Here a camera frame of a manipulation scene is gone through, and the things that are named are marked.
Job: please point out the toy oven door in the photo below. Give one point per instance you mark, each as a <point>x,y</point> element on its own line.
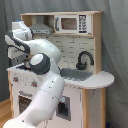
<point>25,96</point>

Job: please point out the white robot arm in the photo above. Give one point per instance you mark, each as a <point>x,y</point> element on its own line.
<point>44,65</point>

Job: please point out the wooden toy kitchen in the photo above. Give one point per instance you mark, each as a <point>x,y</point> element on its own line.
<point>93,98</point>

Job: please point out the grey toy sink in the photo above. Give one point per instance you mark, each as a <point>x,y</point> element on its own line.
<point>74,74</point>

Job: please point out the black toy faucet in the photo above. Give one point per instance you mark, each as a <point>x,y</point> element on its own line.
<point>81,65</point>

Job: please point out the right red oven knob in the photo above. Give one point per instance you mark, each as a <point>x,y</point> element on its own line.
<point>34,84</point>

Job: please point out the red oven knob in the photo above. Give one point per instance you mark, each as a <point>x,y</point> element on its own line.
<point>15,79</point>
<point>34,84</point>

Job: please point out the toy microwave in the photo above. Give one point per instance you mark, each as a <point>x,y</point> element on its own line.
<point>74,24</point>

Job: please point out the black stovetop red burners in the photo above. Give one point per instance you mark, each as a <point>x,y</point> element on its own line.
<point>23,68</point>

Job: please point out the grey range hood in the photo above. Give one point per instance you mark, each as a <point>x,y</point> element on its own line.
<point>39,27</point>

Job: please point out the white cupboard door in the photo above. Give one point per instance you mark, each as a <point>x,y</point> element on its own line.
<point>68,113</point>

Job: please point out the left red oven knob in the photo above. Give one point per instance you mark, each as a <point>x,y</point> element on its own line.
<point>15,79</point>

